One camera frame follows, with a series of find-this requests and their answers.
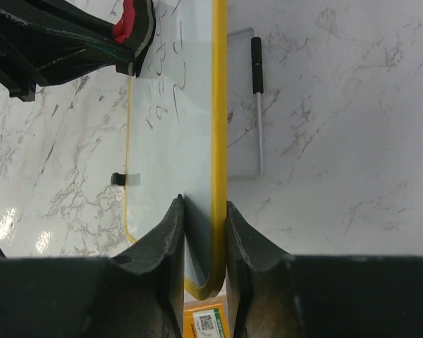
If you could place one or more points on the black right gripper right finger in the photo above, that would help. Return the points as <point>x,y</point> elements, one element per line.
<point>272,293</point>

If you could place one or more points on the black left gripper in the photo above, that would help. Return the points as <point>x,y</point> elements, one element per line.
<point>49,43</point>

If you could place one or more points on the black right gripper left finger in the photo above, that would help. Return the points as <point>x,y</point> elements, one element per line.
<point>138,293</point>

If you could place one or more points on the red bone-shaped eraser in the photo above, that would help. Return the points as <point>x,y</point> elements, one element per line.
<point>135,30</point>

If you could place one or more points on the yellow framed small whiteboard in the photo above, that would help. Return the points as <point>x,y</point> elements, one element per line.
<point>177,136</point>

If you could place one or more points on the orange printed packet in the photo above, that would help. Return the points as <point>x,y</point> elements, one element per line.
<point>206,319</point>

